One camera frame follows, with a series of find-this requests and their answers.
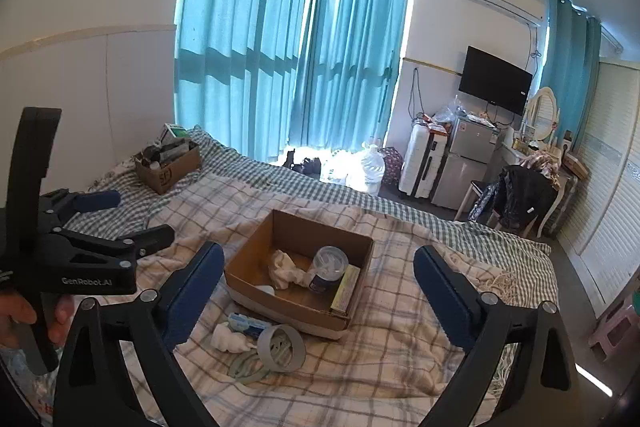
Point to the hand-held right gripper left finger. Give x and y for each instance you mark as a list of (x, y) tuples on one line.
[(192, 292)]

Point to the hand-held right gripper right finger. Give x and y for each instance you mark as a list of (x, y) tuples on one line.
[(445, 302)]

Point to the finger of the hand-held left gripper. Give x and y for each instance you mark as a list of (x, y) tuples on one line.
[(100, 201), (152, 237)]

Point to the person's left hand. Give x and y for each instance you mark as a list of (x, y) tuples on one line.
[(12, 313)]

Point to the white tissue wad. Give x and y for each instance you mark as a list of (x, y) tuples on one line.
[(227, 338)]

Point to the blue white tube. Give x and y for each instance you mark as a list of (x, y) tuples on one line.
[(247, 324)]

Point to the small cardboard box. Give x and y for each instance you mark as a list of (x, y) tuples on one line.
[(172, 169)]

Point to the white lid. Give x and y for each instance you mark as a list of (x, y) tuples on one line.
[(265, 289)]

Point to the crumpled white tissue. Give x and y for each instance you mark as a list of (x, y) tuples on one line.
[(287, 271)]

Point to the yellow green carton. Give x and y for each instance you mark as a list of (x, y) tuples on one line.
[(346, 291)]

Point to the green white carton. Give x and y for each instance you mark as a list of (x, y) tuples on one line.
[(175, 133)]

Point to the grey tape roll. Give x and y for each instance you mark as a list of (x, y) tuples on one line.
[(295, 349)]

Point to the clear cotton swab jar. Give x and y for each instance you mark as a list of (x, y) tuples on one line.
[(327, 269)]

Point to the chair with black jacket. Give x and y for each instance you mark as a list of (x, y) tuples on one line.
[(525, 197)]

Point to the silver mini fridge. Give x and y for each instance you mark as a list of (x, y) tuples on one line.
[(460, 167)]

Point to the white suitcase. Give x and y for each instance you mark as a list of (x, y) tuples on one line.
[(420, 162)]

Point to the patterned dark bag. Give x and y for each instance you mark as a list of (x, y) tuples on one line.
[(392, 169)]

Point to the plaid cream blanket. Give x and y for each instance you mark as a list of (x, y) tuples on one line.
[(320, 387)]

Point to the white plastic bags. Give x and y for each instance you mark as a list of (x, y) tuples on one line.
[(367, 169)]

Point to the green checked bedsheet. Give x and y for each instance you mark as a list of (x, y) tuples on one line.
[(310, 187)]

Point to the black shoes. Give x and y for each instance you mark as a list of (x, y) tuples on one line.
[(302, 164)]

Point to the pink plastic stool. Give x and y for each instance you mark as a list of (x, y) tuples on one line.
[(612, 324)]

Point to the white dressing table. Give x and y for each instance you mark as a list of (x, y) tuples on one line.
[(562, 179)]

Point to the clear plastic bags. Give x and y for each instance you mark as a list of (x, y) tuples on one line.
[(335, 167)]

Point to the white wardrobe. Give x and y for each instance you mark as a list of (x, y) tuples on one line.
[(600, 187)]

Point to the oval white mirror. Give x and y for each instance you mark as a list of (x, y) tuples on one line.
[(544, 114)]

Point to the wide teal curtain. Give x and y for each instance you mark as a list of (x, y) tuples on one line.
[(240, 32)]

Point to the narrow teal curtain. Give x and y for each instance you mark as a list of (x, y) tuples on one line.
[(570, 72)]

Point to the black wall television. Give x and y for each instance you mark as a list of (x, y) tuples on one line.
[(492, 79)]

